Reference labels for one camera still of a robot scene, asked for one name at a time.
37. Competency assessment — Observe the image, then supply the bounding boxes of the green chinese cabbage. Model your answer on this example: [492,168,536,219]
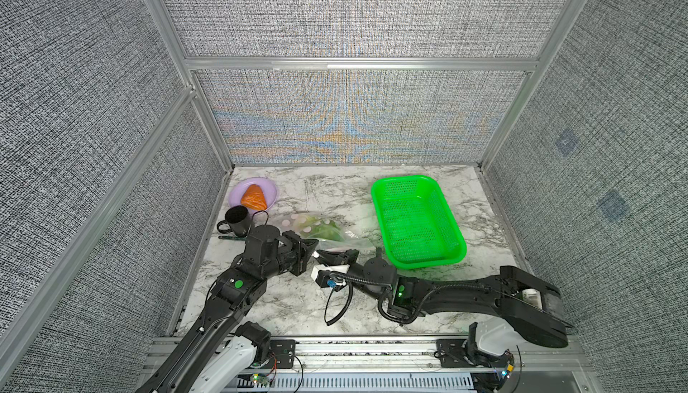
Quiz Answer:
[299,219,344,242]

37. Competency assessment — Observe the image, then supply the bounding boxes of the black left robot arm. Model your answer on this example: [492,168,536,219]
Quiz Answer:
[138,225,319,392]

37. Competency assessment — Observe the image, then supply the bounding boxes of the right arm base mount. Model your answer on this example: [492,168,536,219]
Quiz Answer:
[434,322,515,389]

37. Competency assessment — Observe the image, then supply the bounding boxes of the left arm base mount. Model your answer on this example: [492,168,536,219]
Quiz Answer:
[235,322,297,370]

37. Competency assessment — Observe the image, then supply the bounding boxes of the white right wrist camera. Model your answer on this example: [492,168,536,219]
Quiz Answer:
[311,265,349,290]

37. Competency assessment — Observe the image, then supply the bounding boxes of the orange croissant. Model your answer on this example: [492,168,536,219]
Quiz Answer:
[240,183,268,211]

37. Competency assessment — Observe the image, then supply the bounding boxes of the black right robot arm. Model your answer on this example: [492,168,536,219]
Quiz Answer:
[315,250,570,348]

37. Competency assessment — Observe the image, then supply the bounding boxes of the green plastic basket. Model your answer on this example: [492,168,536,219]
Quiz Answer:
[371,176,467,270]

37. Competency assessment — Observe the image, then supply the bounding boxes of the clear zip-top bag pink dots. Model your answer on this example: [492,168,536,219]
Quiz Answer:
[268,212,382,256]

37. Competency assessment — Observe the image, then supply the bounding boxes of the purple plate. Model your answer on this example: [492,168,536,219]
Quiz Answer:
[227,177,279,212]

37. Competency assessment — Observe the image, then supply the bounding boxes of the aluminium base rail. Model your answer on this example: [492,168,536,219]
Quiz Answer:
[225,335,603,392]

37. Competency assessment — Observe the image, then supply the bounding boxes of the black mug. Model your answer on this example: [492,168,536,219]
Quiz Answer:
[216,205,253,238]

